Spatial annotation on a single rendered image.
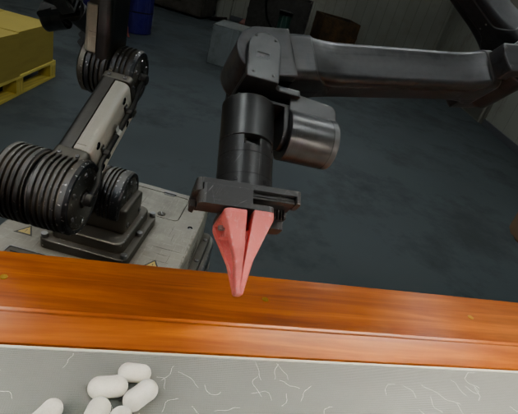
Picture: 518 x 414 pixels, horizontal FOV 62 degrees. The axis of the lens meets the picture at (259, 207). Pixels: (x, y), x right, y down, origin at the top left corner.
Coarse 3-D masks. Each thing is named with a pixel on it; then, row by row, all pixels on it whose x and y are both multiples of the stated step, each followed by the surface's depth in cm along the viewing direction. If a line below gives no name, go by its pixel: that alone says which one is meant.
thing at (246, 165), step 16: (224, 144) 43; (240, 144) 43; (256, 144) 44; (224, 160) 43; (240, 160) 42; (256, 160) 42; (272, 160) 45; (224, 176) 42; (240, 176) 41; (256, 176) 42; (192, 192) 42; (256, 192) 41; (272, 192) 41; (288, 192) 41; (192, 208) 44; (288, 208) 45
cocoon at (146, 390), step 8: (136, 384) 41; (144, 384) 41; (152, 384) 41; (128, 392) 40; (136, 392) 40; (144, 392) 41; (152, 392) 41; (128, 400) 40; (136, 400) 40; (144, 400) 40; (136, 408) 40
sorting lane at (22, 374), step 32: (0, 352) 43; (32, 352) 43; (64, 352) 44; (96, 352) 45; (128, 352) 46; (160, 352) 47; (0, 384) 40; (32, 384) 41; (64, 384) 41; (128, 384) 43; (160, 384) 44; (192, 384) 45; (224, 384) 46; (256, 384) 47; (288, 384) 48; (320, 384) 49; (352, 384) 50; (384, 384) 51; (416, 384) 53; (448, 384) 54; (480, 384) 55; (512, 384) 57
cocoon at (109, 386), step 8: (96, 376) 41; (104, 376) 41; (112, 376) 41; (120, 376) 41; (88, 384) 40; (96, 384) 40; (104, 384) 40; (112, 384) 40; (120, 384) 41; (88, 392) 40; (96, 392) 40; (104, 392) 40; (112, 392) 40; (120, 392) 41
